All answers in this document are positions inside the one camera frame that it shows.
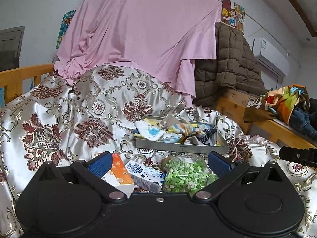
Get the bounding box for orange and white box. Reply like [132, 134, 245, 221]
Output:
[101, 153, 135, 197]

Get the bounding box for wooden slatted bed rail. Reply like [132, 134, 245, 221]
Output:
[0, 63, 56, 105]

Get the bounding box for striped pastel sock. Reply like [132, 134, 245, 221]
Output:
[167, 122, 199, 136]

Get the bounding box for blue white milk carton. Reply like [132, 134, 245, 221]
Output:
[124, 161, 165, 193]

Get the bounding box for brown cloth with white print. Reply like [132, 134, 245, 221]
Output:
[244, 97, 272, 123]

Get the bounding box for cartoon figure wall poster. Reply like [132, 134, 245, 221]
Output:
[221, 0, 246, 32]

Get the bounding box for white air conditioner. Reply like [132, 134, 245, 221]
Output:
[252, 38, 290, 76]

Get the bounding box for pink bed sheet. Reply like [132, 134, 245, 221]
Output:
[54, 0, 223, 108]

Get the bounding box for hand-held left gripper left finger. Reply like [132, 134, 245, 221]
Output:
[37, 151, 127, 202]

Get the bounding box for grey framed door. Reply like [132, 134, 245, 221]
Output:
[0, 26, 26, 72]

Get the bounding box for brown quilted jacket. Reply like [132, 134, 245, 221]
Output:
[193, 22, 267, 107]

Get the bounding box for grey metal tray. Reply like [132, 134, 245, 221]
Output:
[135, 115, 230, 155]

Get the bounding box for navy dotted sock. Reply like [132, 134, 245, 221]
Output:
[197, 126, 216, 145]

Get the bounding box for green blue wall poster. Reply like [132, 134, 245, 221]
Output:
[56, 10, 76, 49]

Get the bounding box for wooden bed frame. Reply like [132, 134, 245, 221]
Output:
[215, 89, 317, 150]

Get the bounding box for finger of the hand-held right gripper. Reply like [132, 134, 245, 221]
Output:
[279, 146, 317, 167]

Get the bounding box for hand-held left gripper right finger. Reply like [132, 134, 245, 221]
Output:
[192, 151, 283, 202]

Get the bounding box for jar of green beads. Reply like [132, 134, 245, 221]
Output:
[160, 154, 219, 193]

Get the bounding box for blue jeans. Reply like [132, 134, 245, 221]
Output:
[288, 107, 317, 139]

